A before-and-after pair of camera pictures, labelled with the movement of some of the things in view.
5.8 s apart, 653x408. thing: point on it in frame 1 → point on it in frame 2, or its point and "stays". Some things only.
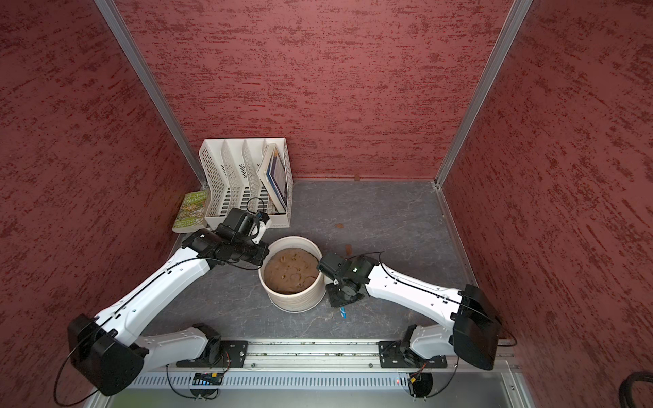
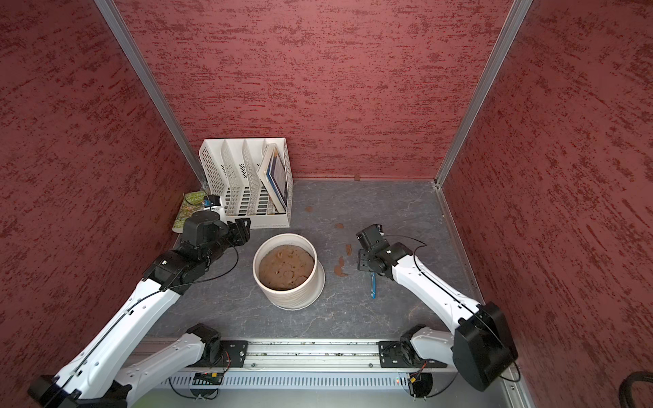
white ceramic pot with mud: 290,276 stays
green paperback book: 191,214 stays
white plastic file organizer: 253,173 stays
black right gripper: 335,301 → 361,261
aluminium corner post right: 519,14 stays
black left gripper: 258,258 → 241,232
